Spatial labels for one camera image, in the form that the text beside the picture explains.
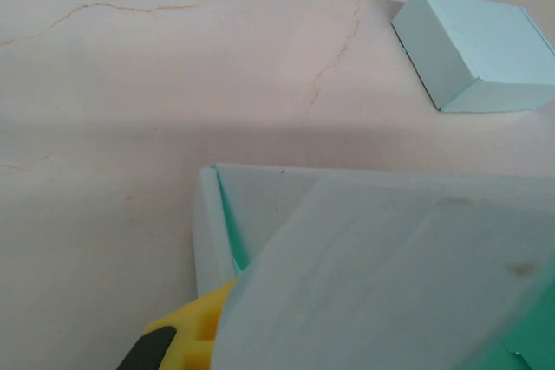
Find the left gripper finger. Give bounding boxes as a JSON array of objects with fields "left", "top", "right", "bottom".
[{"left": 115, "top": 278, "right": 238, "bottom": 370}]

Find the light blue paper box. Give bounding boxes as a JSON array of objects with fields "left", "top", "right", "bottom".
[
  {"left": 193, "top": 161, "right": 555, "bottom": 370},
  {"left": 389, "top": 0, "right": 555, "bottom": 114}
]

